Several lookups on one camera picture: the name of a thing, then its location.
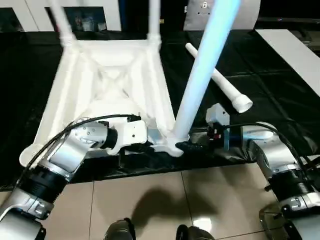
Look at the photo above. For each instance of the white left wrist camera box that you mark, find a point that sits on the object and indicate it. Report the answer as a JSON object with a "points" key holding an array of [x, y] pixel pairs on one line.
{"points": [[132, 135]]}

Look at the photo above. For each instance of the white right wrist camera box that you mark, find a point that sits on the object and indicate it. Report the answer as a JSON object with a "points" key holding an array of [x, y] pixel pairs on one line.
{"points": [[218, 115]]}

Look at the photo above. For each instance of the white glass-door cabinet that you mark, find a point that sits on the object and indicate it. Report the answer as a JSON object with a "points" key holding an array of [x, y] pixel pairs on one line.
{"points": [[30, 12]]}

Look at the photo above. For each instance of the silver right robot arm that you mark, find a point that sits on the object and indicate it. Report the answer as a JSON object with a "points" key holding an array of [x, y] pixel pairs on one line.
{"points": [[275, 155]]}

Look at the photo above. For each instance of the white flat board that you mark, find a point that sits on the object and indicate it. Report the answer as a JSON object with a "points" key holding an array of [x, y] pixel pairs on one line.
{"points": [[290, 47]]}

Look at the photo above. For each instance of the dark right robot foot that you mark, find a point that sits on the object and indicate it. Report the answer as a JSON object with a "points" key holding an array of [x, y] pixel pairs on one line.
{"points": [[195, 233]]}

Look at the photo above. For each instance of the white plastic table leg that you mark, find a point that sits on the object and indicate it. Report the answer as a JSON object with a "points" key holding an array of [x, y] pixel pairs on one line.
{"points": [[154, 20], [227, 87], [62, 22], [210, 50]]}

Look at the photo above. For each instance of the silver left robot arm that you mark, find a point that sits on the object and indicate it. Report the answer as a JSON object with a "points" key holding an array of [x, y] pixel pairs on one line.
{"points": [[65, 155]]}

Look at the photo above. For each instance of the white plastic table top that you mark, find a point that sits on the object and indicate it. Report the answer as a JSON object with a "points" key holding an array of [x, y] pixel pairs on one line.
{"points": [[110, 85]]}

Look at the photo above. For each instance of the black work mat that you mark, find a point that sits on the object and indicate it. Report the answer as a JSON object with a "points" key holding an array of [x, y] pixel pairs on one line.
{"points": [[280, 100]]}

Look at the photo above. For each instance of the dark robot foot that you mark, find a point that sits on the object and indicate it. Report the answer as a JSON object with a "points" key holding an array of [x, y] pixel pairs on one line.
{"points": [[195, 233], [120, 230]]}

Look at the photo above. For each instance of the dark left robot foot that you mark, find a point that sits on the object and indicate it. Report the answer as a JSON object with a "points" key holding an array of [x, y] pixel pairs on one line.
{"points": [[120, 230]]}

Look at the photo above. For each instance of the black cabinet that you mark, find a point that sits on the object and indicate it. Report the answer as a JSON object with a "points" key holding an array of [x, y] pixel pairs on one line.
{"points": [[135, 17]]}

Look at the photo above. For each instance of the light grey cushion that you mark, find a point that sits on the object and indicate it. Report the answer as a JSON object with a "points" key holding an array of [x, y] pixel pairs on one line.
{"points": [[250, 15]]}

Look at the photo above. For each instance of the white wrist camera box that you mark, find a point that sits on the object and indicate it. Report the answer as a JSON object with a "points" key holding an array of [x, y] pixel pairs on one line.
{"points": [[132, 135], [218, 115]]}

